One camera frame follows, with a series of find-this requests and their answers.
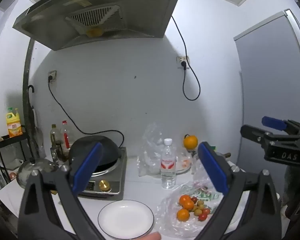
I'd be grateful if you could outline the black wire rack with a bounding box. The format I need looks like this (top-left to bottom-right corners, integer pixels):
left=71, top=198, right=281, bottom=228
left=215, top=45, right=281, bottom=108
left=0, top=132, right=32, bottom=183

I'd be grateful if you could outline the steel range hood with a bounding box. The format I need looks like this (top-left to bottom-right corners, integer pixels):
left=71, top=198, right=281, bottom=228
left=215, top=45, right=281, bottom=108
left=12, top=0, right=185, bottom=51

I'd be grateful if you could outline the black range hood cable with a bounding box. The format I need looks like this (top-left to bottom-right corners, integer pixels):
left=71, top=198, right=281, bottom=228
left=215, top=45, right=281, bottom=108
left=170, top=15, right=201, bottom=101

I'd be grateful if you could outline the crumpled clear plastic bag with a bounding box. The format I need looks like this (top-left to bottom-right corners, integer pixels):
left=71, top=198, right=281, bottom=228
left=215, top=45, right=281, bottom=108
left=191, top=152, right=215, bottom=188

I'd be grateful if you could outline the red cap bottle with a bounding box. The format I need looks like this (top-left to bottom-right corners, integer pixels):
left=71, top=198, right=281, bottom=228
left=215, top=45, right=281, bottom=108
left=61, top=120, right=72, bottom=149

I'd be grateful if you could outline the printed plastic bag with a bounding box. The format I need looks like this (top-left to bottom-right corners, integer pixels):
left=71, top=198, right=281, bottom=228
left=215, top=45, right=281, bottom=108
left=156, top=180, right=240, bottom=238

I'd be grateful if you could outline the black cooker cable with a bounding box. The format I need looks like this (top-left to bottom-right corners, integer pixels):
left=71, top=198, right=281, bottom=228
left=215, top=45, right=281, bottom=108
left=48, top=77, right=125, bottom=147

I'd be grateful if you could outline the large orange with stem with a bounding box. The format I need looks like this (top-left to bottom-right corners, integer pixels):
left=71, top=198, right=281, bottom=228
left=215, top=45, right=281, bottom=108
left=183, top=134, right=198, bottom=151

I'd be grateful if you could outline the oil bottle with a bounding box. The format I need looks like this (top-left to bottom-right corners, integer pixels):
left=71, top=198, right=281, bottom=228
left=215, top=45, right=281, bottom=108
left=50, top=124, right=63, bottom=157

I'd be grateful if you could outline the yellow detergent bottle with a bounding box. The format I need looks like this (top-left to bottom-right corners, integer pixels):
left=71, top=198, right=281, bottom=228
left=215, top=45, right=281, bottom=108
left=6, top=107, right=23, bottom=138

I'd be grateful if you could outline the person's left hand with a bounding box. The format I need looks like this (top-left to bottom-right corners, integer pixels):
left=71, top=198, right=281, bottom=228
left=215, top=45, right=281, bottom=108
left=139, top=232, right=162, bottom=240

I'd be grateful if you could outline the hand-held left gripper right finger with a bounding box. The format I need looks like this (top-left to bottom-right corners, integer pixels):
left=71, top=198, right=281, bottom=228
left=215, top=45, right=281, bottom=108
left=197, top=142, right=282, bottom=240

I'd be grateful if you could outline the steel pot lid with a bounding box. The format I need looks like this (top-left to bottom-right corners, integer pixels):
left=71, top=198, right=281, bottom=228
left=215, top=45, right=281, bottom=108
left=16, top=157, right=56, bottom=189

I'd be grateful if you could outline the black wok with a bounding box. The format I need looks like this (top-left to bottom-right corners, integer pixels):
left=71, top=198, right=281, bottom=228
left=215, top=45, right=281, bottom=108
left=69, top=135, right=122, bottom=173

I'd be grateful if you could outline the black umbrella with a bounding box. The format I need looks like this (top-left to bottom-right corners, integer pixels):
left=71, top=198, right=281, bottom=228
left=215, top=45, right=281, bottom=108
left=27, top=85, right=40, bottom=150

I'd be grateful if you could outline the clear water bottle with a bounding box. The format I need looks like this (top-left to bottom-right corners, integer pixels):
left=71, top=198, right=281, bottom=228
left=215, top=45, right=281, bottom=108
left=161, top=138, right=177, bottom=189

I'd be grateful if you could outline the small white plate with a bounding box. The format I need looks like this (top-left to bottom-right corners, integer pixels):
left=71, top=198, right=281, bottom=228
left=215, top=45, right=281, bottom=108
left=176, top=155, right=192, bottom=173

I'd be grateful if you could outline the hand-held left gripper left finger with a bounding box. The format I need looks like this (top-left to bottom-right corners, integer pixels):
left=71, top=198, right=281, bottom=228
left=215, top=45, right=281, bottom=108
left=17, top=142, right=104, bottom=240

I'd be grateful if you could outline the grey refrigerator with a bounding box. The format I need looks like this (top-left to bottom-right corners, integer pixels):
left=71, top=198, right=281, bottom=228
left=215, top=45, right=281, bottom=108
left=234, top=9, right=300, bottom=155

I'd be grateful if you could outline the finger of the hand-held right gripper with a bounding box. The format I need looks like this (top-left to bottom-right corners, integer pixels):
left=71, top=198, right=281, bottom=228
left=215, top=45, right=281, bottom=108
left=262, top=116, right=300, bottom=137
left=241, top=124, right=274, bottom=152

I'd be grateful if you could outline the steel induction cooker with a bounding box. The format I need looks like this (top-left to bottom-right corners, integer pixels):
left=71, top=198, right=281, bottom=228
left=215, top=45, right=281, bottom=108
left=77, top=147, right=127, bottom=196

